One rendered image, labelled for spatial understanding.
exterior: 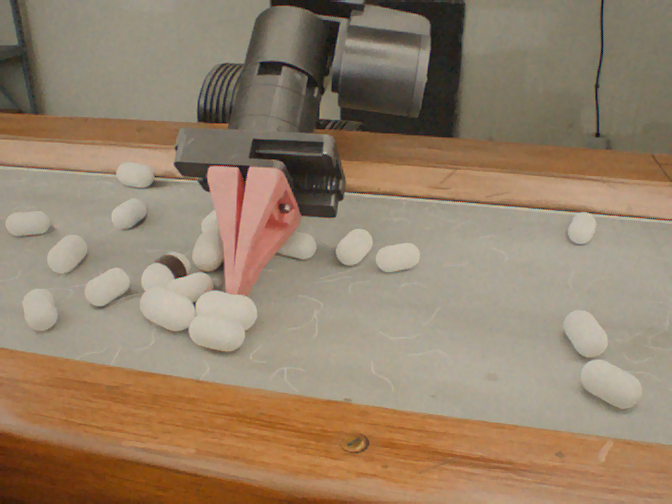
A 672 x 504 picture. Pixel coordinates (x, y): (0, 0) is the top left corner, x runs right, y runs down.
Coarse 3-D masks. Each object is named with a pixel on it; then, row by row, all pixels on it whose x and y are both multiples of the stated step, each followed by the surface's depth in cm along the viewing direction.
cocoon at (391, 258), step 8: (384, 248) 43; (392, 248) 43; (400, 248) 43; (408, 248) 43; (416, 248) 43; (376, 256) 43; (384, 256) 43; (392, 256) 42; (400, 256) 43; (408, 256) 43; (416, 256) 43; (384, 264) 43; (392, 264) 43; (400, 264) 43; (408, 264) 43; (416, 264) 44
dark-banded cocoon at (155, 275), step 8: (176, 256) 41; (184, 256) 42; (152, 264) 40; (160, 264) 40; (184, 264) 41; (144, 272) 40; (152, 272) 39; (160, 272) 39; (168, 272) 40; (144, 280) 39; (152, 280) 39; (160, 280) 39; (168, 280) 40; (144, 288) 40
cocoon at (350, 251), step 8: (352, 232) 45; (360, 232) 45; (344, 240) 44; (352, 240) 44; (360, 240) 44; (368, 240) 45; (336, 248) 44; (344, 248) 43; (352, 248) 43; (360, 248) 44; (368, 248) 45; (344, 256) 43; (352, 256) 43; (360, 256) 44; (344, 264) 44; (352, 264) 44
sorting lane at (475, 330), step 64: (0, 192) 57; (64, 192) 57; (128, 192) 57; (192, 192) 57; (0, 256) 46; (128, 256) 46; (320, 256) 46; (448, 256) 46; (512, 256) 46; (576, 256) 46; (640, 256) 46; (0, 320) 38; (64, 320) 38; (128, 320) 38; (256, 320) 38; (320, 320) 38; (384, 320) 38; (448, 320) 38; (512, 320) 38; (640, 320) 38; (256, 384) 33; (320, 384) 33; (384, 384) 33; (448, 384) 33; (512, 384) 33; (576, 384) 33
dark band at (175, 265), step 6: (162, 258) 41; (168, 258) 41; (174, 258) 41; (162, 264) 40; (168, 264) 40; (174, 264) 40; (180, 264) 41; (174, 270) 40; (180, 270) 41; (186, 270) 41; (174, 276) 40; (180, 276) 41
